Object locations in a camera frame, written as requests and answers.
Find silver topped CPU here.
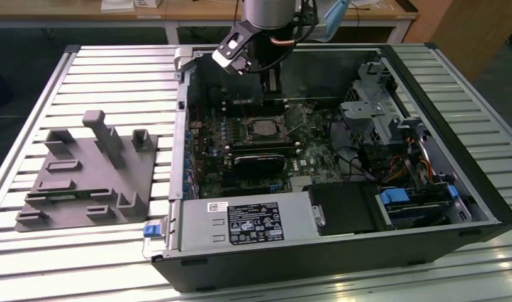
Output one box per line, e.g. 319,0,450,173
251,119,283,137

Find CPU socket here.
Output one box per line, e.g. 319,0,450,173
244,115,291,142

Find grey metal drive cage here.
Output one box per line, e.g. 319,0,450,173
339,61,423,147

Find black graphics card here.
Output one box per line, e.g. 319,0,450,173
232,152,287,174

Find green motherboard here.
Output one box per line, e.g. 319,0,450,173
187,100,354,201

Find white box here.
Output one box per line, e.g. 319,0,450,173
100,0,136,14

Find small silver heatsink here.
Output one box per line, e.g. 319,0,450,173
290,175,315,192

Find wooden cabinet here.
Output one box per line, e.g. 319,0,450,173
430,0,512,82

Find black drive housing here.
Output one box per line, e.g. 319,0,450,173
308,183,386,237

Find wooden desk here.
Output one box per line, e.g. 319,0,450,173
0,0,420,45

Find hard disk in blue carrier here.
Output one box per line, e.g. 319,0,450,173
375,185,466,229

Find grey parts rack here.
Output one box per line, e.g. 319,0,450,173
12,109,160,233

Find grey power supply unit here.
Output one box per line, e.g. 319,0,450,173
163,191,324,255

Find blue case latch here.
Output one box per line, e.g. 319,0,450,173
142,221,166,239

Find green RAM stick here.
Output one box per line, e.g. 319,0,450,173
28,190,115,202

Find black PC case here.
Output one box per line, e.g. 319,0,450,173
148,42,512,293

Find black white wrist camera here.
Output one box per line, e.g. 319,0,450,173
211,21,258,76

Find orange yellow power wires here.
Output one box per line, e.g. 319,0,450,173
380,157,434,185

